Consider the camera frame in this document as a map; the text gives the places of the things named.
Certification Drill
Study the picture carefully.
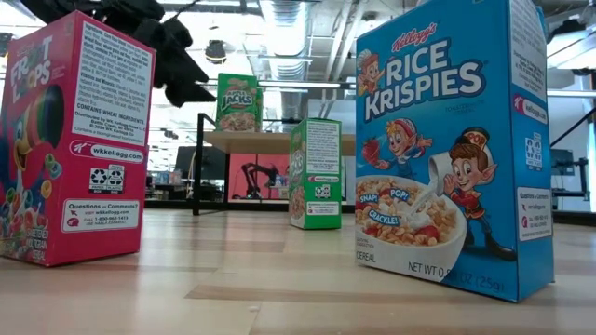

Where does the black ceiling camera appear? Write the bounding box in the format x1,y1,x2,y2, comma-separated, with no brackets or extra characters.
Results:
204,39,228,65

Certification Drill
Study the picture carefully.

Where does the black monitor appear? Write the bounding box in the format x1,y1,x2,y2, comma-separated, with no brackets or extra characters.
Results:
174,145,228,181

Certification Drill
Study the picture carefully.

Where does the blue Rice Krispies cereal box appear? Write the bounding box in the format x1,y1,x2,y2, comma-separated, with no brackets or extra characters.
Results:
355,0,556,303

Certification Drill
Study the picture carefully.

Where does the green Apple Jacks cereal box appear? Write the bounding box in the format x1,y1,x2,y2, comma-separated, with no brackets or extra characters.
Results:
215,73,258,133
255,86,264,133
288,117,345,231

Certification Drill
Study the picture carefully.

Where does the silver ribbed ventilation duct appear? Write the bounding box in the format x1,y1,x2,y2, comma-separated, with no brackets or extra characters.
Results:
258,0,312,121

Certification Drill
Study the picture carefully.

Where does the dark monitor on arm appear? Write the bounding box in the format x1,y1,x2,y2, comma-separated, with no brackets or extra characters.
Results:
550,148,576,177

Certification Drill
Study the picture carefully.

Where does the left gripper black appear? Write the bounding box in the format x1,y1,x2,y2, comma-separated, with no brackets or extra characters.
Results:
20,0,218,109

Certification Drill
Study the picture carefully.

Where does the pink panel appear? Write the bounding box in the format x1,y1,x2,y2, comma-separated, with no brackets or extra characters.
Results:
227,153,291,201

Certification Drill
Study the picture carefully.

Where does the black standing desk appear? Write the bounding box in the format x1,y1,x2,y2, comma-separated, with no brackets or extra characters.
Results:
550,157,591,202

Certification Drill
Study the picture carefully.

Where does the wooden shelf with black frame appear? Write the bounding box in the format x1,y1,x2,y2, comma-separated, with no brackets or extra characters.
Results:
192,113,358,218

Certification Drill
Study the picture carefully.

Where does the red Froot Loops cereal box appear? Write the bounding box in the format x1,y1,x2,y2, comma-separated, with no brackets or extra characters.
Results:
0,9,157,268

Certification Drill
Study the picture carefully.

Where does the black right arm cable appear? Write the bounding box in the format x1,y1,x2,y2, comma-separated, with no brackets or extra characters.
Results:
550,107,596,147

